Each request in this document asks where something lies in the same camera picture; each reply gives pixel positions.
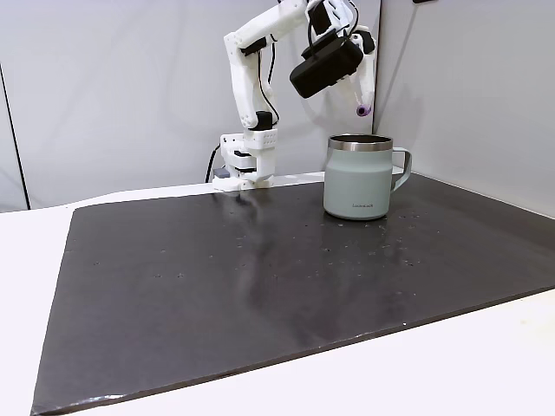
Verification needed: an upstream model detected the pale green steel mug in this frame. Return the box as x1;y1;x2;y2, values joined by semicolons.
322;133;414;222

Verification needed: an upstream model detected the black table mat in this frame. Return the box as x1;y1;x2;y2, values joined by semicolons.
29;172;555;416

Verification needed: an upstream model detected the black camera box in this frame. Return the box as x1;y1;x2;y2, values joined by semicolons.
289;36;365;101

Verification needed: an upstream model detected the black camera cable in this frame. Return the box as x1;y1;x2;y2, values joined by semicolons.
256;16;317;129

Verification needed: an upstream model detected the black power cable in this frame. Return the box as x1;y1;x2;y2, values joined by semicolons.
204;145;222;184

